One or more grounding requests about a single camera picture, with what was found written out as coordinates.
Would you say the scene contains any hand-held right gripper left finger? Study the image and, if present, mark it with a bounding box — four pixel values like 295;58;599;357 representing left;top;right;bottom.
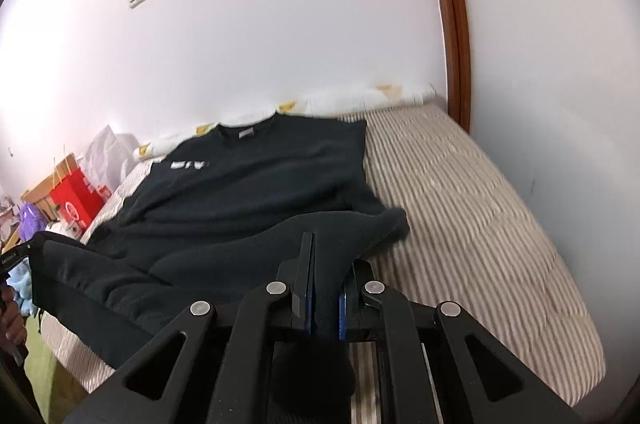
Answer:
65;231;317;424

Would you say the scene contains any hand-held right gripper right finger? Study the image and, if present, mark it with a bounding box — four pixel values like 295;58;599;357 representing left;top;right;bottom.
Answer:
339;259;583;424

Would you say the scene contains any black sweatshirt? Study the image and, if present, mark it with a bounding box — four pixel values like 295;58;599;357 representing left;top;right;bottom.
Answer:
30;111;411;424

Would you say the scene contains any person's left hand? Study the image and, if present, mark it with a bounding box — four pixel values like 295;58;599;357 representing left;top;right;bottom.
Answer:
0;287;26;346

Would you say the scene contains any light blue cloth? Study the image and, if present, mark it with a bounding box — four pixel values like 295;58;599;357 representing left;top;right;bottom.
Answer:
10;261;34;305

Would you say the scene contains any purple plush toy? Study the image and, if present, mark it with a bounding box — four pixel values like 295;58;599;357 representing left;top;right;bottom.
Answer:
17;203;46;245

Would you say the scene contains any wooden slatted headboard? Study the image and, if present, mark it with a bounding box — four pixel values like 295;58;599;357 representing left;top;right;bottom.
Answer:
20;154;78;225

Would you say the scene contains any red paper bag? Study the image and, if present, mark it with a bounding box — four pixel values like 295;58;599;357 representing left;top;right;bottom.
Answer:
48;154;108;230

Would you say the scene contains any green blanket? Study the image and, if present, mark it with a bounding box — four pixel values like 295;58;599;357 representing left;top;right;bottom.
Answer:
20;304;66;420

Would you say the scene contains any striped quilted mattress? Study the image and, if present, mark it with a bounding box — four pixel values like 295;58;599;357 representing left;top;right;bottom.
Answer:
37;102;608;424

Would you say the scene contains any white plastic bag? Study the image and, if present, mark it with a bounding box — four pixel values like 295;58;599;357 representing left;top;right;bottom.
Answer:
75;124;141;192

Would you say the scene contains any rolled white printed mat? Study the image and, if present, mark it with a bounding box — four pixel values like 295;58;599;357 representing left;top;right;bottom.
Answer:
135;84;441;160

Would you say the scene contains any brown wooden door frame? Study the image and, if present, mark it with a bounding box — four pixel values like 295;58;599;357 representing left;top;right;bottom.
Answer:
415;0;472;137

